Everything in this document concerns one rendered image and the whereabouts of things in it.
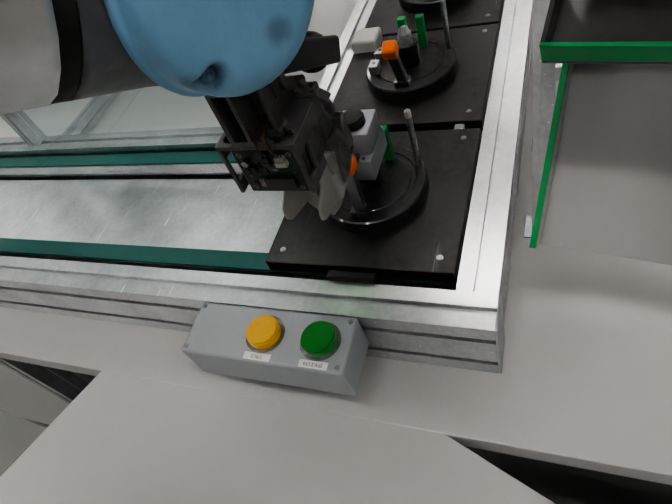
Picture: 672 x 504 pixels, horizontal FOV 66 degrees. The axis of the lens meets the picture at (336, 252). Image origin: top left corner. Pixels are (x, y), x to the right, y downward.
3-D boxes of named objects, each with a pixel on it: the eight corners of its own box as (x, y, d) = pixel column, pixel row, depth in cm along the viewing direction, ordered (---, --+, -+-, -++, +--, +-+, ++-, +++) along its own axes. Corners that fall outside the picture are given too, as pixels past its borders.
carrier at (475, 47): (482, 131, 71) (476, 50, 62) (324, 138, 81) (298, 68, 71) (499, 33, 85) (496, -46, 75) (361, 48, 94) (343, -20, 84)
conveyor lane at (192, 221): (465, 323, 64) (457, 277, 57) (9, 277, 97) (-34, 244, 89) (489, 163, 80) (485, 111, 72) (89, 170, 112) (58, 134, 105)
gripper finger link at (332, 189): (318, 248, 52) (286, 183, 45) (334, 204, 55) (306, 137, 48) (347, 249, 50) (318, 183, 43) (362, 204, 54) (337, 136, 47)
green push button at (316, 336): (334, 363, 56) (329, 354, 54) (301, 358, 57) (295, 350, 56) (344, 330, 58) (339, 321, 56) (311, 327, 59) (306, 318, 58)
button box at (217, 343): (355, 397, 58) (341, 374, 53) (202, 371, 66) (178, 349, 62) (370, 342, 62) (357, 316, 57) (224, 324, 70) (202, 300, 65)
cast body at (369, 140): (376, 181, 60) (361, 135, 55) (341, 181, 62) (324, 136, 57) (391, 133, 65) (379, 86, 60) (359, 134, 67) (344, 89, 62)
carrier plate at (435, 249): (457, 283, 58) (455, 272, 56) (270, 270, 67) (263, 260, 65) (481, 138, 71) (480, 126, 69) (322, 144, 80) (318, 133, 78)
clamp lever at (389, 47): (408, 83, 75) (394, 51, 69) (394, 84, 76) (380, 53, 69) (410, 61, 76) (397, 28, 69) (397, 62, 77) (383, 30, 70)
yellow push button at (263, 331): (277, 355, 58) (270, 346, 57) (247, 350, 60) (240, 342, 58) (288, 324, 60) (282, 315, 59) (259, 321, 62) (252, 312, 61)
